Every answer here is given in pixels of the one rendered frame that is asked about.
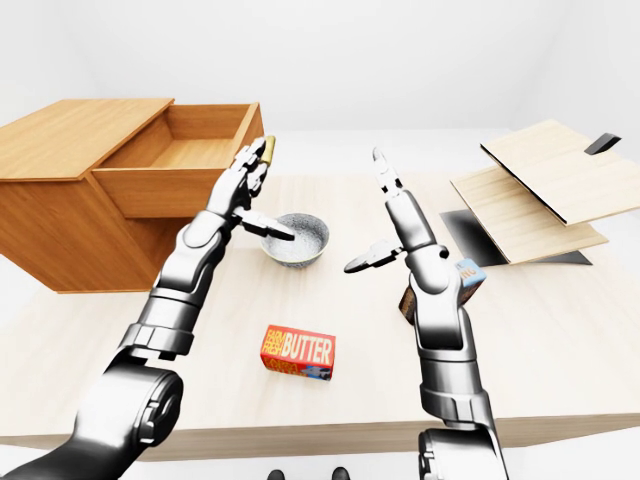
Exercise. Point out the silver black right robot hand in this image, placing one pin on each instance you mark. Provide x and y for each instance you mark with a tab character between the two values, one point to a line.
412	225

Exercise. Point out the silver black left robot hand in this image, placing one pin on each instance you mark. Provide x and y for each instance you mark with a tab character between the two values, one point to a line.
231	192

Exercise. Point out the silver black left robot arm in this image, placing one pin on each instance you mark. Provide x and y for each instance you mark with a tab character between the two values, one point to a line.
170	295

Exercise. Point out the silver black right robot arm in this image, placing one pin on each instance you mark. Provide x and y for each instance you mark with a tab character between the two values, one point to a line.
442	325

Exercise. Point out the open wooden drawer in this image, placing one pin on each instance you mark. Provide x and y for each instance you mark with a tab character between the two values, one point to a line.
165	192

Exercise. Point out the wooden cabinet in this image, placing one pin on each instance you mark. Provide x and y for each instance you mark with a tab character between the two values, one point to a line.
55	225

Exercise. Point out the blue brown printed box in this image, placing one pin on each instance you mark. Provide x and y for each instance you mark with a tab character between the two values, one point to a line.
472	281

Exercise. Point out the grey speckled bowl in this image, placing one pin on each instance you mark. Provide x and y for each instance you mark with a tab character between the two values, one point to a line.
295	245

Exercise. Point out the large pale wooden board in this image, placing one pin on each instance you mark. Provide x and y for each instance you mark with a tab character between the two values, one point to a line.
555	170

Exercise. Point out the red orange butter box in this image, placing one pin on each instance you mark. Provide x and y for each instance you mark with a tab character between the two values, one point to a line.
300	352

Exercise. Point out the small black strip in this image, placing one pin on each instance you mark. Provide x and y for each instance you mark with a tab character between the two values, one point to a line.
604	143

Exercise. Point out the small dark shape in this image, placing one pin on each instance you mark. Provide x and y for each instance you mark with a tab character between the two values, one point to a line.
276	475
341	474

